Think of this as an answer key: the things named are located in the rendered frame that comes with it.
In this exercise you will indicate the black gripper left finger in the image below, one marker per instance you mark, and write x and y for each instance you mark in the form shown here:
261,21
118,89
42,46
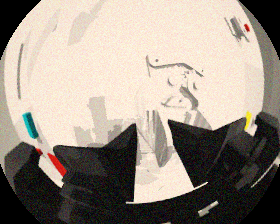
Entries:
117,160

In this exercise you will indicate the teal rectangular block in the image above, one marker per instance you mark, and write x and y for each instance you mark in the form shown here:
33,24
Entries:
29,123

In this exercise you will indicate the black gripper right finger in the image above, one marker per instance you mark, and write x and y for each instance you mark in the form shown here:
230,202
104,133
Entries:
200,148

